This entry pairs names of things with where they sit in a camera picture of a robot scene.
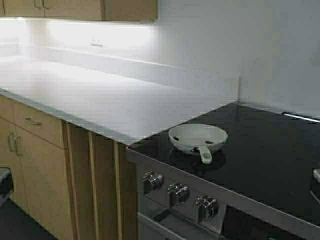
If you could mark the metal drawer handle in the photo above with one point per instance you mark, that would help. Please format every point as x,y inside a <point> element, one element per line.
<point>30,121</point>

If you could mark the left chrome stove knob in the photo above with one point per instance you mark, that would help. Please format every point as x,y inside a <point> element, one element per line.
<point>152,181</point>

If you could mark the white frying pan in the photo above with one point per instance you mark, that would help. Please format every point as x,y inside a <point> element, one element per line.
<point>198,139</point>

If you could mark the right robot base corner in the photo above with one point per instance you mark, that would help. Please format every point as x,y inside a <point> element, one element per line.
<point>315,184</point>

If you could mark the cabinet door handle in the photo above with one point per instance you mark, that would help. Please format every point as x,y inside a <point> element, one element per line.
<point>17,146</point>
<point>9,141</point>

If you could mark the wooden upper wall cabinet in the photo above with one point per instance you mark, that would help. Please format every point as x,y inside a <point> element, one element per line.
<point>83,10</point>

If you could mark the right cabinet door handle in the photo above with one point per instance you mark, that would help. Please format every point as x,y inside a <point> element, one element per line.
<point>17,146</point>

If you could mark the chrome stove knob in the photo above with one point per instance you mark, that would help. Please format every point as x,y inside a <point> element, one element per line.
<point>177,194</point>
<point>152,181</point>
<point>205,208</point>

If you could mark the left cabinet door handle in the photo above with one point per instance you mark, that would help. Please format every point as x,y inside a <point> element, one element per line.
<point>9,141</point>

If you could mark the right chrome stove knob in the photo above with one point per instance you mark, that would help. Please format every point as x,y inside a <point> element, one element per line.
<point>205,208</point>

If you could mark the middle chrome stove knob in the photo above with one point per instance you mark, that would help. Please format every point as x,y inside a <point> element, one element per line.
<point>177,194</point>

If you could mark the wooden base cabinet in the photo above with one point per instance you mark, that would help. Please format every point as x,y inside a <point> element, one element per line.
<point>77,184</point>

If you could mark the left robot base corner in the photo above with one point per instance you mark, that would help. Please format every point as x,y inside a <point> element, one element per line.
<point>6,184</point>

